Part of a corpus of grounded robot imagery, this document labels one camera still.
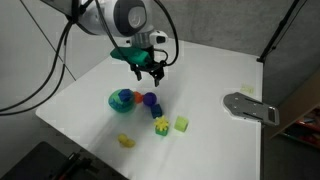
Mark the yellow gear toy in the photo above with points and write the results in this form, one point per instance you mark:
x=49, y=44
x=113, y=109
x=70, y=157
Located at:
x=161, y=122

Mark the pale yellow tape patch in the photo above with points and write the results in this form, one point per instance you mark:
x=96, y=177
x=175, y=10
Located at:
x=247, y=89

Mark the black equipment case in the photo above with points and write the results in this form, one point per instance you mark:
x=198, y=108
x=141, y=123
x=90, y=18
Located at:
x=30, y=163

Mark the yellow duck toy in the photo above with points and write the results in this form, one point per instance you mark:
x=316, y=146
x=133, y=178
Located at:
x=126, y=141

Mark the green cube block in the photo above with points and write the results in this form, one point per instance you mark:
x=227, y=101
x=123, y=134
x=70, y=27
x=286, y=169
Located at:
x=161, y=132

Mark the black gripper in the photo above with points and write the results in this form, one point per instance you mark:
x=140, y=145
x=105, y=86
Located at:
x=150, y=65

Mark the blue cube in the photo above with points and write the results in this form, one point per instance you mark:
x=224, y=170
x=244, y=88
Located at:
x=156, y=111

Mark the orange ball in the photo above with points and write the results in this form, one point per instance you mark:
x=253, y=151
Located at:
x=138, y=97

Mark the wooden toy shelf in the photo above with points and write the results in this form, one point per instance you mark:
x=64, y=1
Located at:
x=300, y=113

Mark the grey metal mounting plate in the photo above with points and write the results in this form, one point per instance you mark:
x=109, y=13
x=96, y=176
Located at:
x=248, y=108

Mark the black tripod stand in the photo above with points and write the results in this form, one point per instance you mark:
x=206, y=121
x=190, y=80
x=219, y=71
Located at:
x=278, y=30

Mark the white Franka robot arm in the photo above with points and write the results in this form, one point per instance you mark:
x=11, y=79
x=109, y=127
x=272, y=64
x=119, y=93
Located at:
x=113, y=16

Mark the purple ball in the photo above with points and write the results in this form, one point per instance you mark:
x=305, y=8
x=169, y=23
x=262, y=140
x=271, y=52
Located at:
x=150, y=99

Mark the lime green cube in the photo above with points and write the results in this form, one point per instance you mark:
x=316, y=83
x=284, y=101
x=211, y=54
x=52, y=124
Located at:
x=181, y=124

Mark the green blue bowl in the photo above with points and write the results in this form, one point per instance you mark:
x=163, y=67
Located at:
x=118, y=104

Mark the blue toy block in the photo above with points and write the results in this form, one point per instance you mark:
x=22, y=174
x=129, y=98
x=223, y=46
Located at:
x=125, y=95

